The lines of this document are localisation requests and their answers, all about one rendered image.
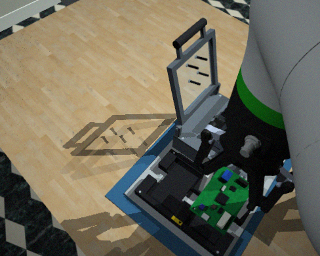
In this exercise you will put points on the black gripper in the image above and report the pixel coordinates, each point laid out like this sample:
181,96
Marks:
255,167

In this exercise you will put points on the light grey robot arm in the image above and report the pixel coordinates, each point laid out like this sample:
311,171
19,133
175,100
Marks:
283,50

